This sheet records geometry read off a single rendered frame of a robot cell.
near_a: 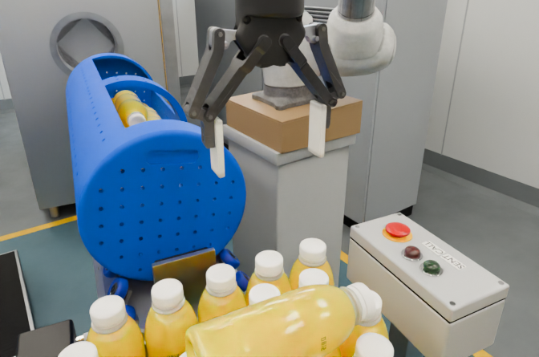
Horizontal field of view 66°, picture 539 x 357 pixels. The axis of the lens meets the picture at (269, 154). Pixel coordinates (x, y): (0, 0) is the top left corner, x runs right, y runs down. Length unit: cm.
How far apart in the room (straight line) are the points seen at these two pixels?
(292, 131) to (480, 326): 73
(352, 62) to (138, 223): 79
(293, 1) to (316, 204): 100
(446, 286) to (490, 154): 291
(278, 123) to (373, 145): 128
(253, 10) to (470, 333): 46
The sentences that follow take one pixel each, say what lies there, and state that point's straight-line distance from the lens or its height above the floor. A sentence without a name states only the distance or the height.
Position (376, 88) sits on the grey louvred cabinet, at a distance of 228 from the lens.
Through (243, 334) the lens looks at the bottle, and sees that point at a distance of 40.
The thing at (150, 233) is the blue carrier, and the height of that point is 106.
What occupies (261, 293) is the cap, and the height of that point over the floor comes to 110.
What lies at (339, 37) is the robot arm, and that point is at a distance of 121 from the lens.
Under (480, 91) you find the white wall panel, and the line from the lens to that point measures 340.
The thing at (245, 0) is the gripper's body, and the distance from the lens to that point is 45.
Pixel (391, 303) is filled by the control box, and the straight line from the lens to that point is 64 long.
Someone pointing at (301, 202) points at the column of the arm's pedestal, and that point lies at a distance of 133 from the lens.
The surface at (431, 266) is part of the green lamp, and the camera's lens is 59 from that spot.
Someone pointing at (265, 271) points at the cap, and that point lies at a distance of 58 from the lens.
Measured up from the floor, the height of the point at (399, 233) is 111.
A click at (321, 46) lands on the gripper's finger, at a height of 138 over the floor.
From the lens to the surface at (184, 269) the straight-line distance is 69.
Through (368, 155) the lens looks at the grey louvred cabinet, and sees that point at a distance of 238.
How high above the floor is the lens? 145
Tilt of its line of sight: 23 degrees down
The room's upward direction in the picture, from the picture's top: straight up
